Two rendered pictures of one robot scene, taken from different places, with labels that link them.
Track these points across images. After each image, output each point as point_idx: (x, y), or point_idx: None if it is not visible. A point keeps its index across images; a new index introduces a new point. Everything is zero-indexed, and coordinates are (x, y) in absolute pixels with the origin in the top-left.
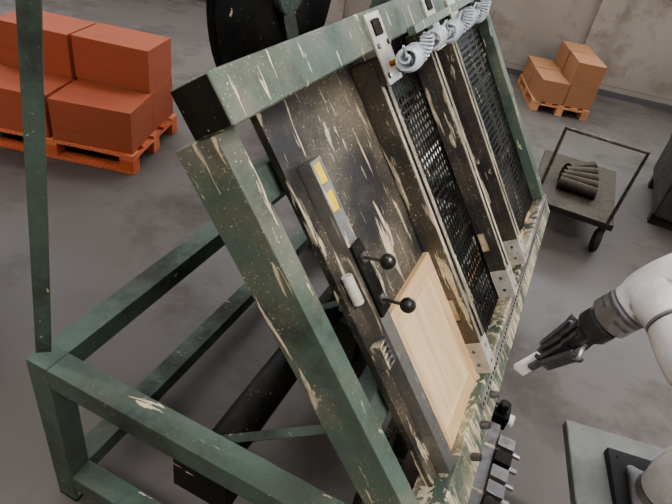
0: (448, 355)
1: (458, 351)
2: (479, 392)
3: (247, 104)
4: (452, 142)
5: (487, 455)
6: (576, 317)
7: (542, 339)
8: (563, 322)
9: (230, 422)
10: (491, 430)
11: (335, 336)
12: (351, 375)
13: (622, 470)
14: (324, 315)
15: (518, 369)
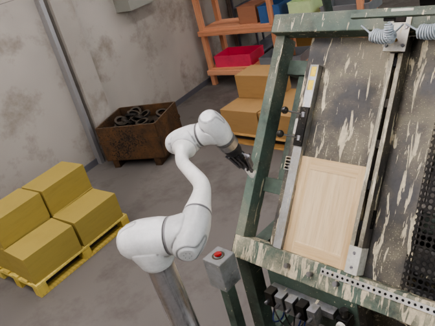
0: (332, 225)
1: (344, 237)
2: (329, 266)
3: (280, 28)
4: None
5: (307, 300)
6: (248, 155)
7: (253, 163)
8: (250, 156)
9: None
10: (327, 307)
11: (265, 123)
12: (260, 141)
13: None
14: (267, 113)
15: None
